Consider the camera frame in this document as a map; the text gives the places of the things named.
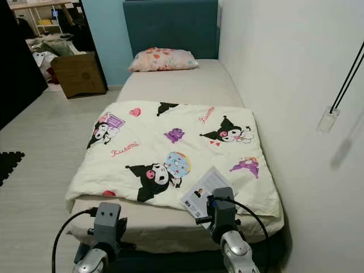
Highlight olive grey cloth heap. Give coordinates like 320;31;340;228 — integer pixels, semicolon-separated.
28;37;80;56

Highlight white plastic bag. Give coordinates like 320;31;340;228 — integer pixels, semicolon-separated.
32;51;57;80

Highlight black wardrobe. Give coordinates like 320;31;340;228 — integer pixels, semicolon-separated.
0;0;49;129

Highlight brown cardboard box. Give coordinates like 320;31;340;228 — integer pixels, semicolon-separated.
50;52;107;98

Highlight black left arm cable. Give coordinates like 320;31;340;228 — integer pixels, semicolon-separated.
51;208;97;273

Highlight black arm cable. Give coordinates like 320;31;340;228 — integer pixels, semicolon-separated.
51;208;97;273
213;196;271;273

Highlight cream cartoon print quilt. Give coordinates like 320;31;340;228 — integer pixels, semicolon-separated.
65;101;284;220

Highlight white book blue lettering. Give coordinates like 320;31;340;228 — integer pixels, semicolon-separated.
179;166;234;220

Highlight black door frame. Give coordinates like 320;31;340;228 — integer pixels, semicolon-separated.
80;0;109;92

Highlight grey hanging lanyard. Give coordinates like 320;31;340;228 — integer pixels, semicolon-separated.
317;40;364;134

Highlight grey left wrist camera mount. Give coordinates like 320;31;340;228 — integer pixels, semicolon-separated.
93;202;122;251

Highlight black foam floor mat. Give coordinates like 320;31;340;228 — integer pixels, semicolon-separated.
0;151;26;185

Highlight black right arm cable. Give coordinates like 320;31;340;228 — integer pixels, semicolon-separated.
213;196;271;273

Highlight beige sheeted mattress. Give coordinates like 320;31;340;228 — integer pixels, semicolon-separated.
68;59;285;254

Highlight pink pillow orange spots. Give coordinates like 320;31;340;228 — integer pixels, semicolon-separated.
128;47;200;73

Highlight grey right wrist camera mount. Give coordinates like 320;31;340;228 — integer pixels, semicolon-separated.
210;187;238;234

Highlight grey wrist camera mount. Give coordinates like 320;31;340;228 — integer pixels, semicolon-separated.
210;187;238;234
93;202;122;251

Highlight light wooden table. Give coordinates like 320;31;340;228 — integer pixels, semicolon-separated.
9;0;75;29

